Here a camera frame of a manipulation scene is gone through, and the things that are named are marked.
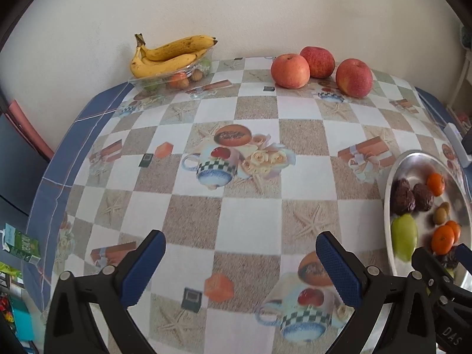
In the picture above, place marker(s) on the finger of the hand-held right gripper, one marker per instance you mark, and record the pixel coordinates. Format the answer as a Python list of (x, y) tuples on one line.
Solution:
[(431, 269), (465, 260)]

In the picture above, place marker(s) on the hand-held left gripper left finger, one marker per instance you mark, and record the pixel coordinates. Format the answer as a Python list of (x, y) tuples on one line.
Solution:
[(145, 265)]

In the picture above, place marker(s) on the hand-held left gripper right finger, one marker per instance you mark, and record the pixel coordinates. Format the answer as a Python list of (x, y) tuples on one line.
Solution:
[(337, 269)]

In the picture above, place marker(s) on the dark dried date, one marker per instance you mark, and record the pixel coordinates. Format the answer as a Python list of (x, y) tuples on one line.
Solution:
[(402, 196), (423, 197), (448, 260)]

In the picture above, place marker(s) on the small green jujube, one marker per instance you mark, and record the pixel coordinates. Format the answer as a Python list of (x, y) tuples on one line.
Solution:
[(450, 271)]

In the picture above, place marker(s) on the orange tangerine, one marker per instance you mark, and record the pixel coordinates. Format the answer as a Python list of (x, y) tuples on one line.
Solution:
[(456, 229), (443, 239), (436, 184)]

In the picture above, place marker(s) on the large green jujube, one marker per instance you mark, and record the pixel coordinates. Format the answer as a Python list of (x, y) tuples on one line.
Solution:
[(403, 236)]

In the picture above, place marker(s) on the tan longan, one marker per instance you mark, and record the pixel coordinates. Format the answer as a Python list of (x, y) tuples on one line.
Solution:
[(439, 217), (446, 207)]

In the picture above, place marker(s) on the stainless steel bowl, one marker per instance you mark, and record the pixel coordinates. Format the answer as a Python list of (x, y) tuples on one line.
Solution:
[(416, 166)]

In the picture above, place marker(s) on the checkered printed tablecloth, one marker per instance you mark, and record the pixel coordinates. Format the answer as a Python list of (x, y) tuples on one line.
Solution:
[(258, 214)]

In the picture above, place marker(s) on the green carton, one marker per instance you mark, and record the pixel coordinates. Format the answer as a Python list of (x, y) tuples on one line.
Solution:
[(20, 245)]

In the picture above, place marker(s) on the teal box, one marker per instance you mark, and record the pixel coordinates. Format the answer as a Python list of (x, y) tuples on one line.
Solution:
[(23, 319)]

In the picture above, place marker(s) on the green packet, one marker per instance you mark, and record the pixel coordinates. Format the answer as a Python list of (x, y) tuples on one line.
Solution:
[(7, 267)]

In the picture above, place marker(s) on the pink plastic bag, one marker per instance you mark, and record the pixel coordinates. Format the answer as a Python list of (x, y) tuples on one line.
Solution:
[(463, 118)]

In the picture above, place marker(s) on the green fruit in container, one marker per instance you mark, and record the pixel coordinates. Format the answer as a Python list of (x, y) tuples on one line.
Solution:
[(204, 65), (150, 86)]

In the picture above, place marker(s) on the white plastic chair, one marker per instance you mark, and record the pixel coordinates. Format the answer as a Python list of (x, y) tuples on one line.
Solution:
[(462, 77)]

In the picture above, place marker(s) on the clear plastic container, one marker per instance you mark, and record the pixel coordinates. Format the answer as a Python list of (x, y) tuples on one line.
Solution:
[(139, 82)]

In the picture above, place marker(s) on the small reddish fruit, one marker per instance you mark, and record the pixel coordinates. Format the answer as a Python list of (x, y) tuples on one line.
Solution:
[(179, 80)]

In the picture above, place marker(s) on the brown nut in container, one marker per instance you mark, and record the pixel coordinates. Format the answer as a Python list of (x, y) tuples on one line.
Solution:
[(197, 75)]

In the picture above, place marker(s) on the yellow banana bunch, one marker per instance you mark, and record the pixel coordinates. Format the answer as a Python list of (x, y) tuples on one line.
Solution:
[(166, 67)]

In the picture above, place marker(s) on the pale red apple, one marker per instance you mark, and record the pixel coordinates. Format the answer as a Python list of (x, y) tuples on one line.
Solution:
[(290, 70)]

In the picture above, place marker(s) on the dark red apple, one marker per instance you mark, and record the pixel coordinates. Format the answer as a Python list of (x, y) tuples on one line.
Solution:
[(319, 61)]

